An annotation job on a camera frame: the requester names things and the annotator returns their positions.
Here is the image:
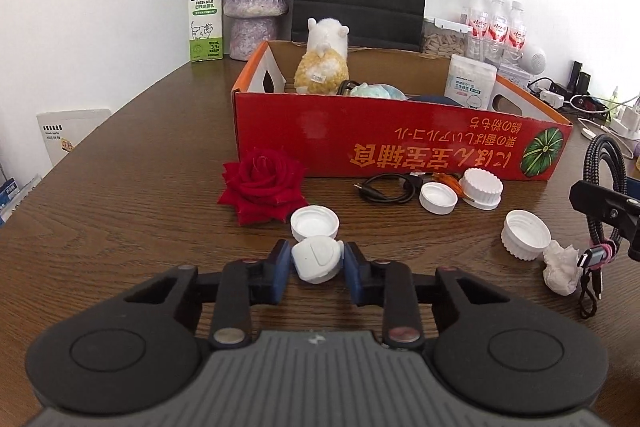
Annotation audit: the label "white patterned box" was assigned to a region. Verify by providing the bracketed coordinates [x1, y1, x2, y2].
[500, 64, 533, 90]

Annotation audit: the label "black cosmetic bottles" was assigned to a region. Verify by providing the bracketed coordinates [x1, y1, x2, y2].
[567, 61, 591, 95]

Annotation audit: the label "red artificial rose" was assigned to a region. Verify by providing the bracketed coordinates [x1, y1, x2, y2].
[218, 148, 309, 228]

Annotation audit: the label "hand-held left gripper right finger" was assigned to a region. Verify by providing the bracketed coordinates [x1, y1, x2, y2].
[344, 242, 506, 348]

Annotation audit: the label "crumpled white tissue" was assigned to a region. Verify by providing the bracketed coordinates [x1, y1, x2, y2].
[542, 241, 583, 295]

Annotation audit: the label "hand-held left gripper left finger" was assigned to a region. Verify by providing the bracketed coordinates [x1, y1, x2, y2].
[122, 241, 292, 348]

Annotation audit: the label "red cardboard box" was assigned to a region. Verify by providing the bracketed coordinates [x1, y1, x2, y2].
[231, 39, 574, 182]

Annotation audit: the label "white flip bottle cap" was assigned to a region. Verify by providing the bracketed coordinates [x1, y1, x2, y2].
[291, 236, 345, 285]

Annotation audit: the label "white round speaker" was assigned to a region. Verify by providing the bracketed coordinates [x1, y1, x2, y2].
[520, 44, 548, 75]

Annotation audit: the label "white cotton swab container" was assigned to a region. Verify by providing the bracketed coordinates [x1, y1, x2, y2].
[444, 54, 498, 110]

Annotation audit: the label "thin black cable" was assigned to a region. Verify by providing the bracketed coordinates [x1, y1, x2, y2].
[353, 172, 436, 204]

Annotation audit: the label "pale blue face mask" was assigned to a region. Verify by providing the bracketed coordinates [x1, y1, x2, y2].
[349, 82, 408, 100]

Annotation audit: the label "white ribbed bottle cap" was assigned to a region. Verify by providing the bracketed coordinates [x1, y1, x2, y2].
[459, 168, 504, 210]

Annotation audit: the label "blue printed packet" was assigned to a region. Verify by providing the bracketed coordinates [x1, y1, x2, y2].
[0, 174, 42, 228]

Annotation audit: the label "clear red label water bottle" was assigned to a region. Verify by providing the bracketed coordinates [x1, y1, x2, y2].
[506, 2, 528, 58]
[486, 0, 509, 50]
[462, 0, 489, 45]

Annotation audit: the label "small orange object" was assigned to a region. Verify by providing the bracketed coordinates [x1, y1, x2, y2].
[432, 172, 466, 198]

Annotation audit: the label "clear jar of seeds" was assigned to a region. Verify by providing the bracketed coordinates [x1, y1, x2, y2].
[421, 18, 471, 58]

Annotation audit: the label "white and yellow plush alpaca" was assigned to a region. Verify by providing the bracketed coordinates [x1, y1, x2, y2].
[294, 18, 350, 95]

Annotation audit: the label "white square board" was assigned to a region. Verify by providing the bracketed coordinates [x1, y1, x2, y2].
[36, 109, 112, 168]

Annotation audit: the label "white threaded bottle cap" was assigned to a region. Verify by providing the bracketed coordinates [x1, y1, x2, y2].
[290, 205, 341, 242]

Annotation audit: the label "green and white milk carton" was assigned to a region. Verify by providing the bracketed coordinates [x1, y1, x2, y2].
[187, 0, 225, 62]

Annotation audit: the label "large white bottle cap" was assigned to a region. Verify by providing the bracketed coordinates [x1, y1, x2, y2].
[501, 209, 552, 261]

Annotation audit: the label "black braided cable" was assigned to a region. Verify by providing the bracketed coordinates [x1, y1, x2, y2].
[577, 134, 632, 320]

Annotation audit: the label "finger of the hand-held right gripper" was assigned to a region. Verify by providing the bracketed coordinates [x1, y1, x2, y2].
[570, 180, 640, 260]

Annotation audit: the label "small white bottle cap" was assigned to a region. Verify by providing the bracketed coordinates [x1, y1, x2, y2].
[419, 182, 459, 214]

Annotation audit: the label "white wall charger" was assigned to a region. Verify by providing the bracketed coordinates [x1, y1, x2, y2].
[612, 107, 640, 132]

